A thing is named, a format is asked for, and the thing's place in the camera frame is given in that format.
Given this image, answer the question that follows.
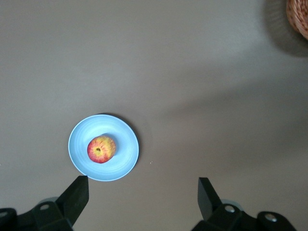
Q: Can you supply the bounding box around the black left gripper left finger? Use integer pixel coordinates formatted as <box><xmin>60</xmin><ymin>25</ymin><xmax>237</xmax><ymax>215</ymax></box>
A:
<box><xmin>0</xmin><ymin>175</ymin><xmax>90</xmax><ymax>231</ymax></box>

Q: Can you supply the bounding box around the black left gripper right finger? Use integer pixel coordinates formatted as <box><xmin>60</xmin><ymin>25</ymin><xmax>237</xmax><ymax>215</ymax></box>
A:
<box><xmin>191</xmin><ymin>177</ymin><xmax>297</xmax><ymax>231</ymax></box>

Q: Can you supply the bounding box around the red yellow apple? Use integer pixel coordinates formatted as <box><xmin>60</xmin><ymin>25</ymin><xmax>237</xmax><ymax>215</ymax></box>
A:
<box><xmin>87</xmin><ymin>135</ymin><xmax>117</xmax><ymax>164</ymax></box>

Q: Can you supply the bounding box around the light blue round plate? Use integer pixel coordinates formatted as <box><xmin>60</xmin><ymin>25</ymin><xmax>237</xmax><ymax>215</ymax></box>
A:
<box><xmin>68</xmin><ymin>114</ymin><xmax>140</xmax><ymax>182</ymax></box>

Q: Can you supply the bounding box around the brown table cloth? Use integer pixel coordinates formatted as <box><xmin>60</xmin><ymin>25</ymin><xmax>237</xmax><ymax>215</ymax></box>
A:
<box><xmin>0</xmin><ymin>0</ymin><xmax>308</xmax><ymax>231</ymax></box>

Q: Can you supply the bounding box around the brown wicker basket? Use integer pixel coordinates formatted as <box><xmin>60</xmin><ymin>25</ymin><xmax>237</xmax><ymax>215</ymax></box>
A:
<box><xmin>286</xmin><ymin>0</ymin><xmax>308</xmax><ymax>40</ymax></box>

